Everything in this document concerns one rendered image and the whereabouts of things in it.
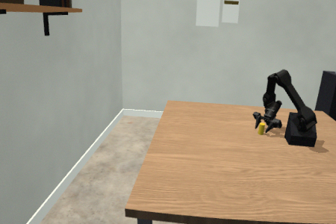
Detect yellow tall cylinder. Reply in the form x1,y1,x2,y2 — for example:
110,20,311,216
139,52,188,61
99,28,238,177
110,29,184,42
258,123,265,135

